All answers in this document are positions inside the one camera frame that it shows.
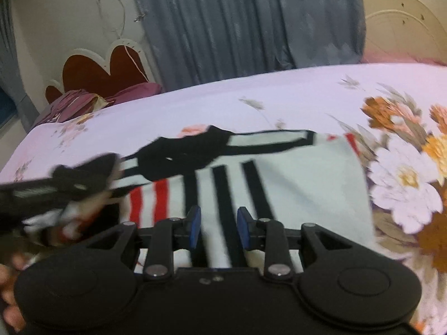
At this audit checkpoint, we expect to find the pink floral bedsheet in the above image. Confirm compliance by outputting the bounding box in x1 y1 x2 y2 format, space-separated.
0 62 447 335

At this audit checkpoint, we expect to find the black white red striped shirt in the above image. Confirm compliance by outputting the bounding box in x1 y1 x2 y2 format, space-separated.
23 125 377 277

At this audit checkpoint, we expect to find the folded purple blanket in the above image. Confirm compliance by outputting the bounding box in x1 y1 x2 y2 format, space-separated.
33 89 116 127

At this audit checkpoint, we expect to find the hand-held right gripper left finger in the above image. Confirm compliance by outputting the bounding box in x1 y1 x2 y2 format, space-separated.
84 205 202 282

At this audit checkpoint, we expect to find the wide blue-grey curtain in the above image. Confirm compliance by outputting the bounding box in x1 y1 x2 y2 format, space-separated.
125 0 366 92

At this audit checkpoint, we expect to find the purple pillow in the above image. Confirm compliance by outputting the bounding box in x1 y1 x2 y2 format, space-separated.
104 82 163 106

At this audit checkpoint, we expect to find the plain pink bedsheet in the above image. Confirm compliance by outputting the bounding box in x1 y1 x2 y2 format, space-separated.
361 49 447 67

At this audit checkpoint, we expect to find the cream round headboard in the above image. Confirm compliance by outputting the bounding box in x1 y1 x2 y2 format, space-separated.
361 0 447 64

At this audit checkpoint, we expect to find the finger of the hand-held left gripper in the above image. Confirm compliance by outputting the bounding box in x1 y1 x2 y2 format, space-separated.
52 153 121 199

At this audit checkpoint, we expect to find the person's left hand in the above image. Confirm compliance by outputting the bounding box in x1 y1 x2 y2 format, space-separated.
0 253 28 333

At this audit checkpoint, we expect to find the narrow blue-grey curtain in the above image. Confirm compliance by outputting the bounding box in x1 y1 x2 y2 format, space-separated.
0 0 40 126

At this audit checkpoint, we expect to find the white cable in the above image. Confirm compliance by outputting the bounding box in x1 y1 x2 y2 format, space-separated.
98 0 149 82

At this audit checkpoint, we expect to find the window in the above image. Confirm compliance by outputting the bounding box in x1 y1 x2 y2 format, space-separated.
0 87 19 126

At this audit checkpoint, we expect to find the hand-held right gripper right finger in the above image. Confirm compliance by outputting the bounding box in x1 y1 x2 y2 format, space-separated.
237 207 354 281

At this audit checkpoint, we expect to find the red heart-shaped headboard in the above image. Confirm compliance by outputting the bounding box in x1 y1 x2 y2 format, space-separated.
45 38 156 102

